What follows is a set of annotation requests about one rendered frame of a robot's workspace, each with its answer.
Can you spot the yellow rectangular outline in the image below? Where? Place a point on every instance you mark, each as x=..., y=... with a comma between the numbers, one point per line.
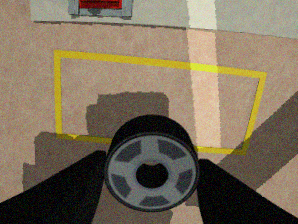
x=57, y=53

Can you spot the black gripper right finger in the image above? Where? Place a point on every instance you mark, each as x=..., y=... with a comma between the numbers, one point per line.
x=223, y=199

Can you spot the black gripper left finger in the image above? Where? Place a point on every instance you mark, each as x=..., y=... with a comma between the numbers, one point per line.
x=68, y=197

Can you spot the black wheel with grey hub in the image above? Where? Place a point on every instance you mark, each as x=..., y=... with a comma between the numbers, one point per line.
x=152, y=188

